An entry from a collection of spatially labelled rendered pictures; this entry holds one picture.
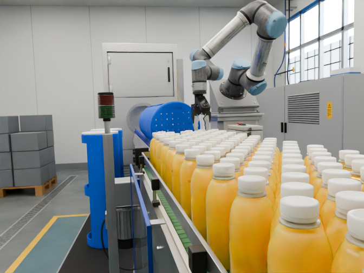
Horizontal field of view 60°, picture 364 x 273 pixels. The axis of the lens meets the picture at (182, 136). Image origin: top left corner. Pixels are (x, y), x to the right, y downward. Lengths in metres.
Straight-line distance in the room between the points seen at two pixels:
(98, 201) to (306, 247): 2.22
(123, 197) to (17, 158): 3.78
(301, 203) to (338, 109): 2.65
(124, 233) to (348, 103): 2.15
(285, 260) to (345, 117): 2.66
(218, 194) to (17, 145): 4.72
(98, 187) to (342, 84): 2.14
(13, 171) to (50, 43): 3.04
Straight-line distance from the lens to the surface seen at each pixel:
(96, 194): 2.48
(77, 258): 2.53
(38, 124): 5.46
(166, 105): 1.74
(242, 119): 2.04
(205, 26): 7.20
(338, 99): 2.98
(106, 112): 1.24
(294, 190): 0.41
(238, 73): 2.01
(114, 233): 1.34
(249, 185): 0.44
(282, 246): 0.35
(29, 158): 5.13
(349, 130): 3.00
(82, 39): 7.11
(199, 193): 0.66
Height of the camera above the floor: 1.18
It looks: 5 degrees down
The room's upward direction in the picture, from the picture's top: 2 degrees counter-clockwise
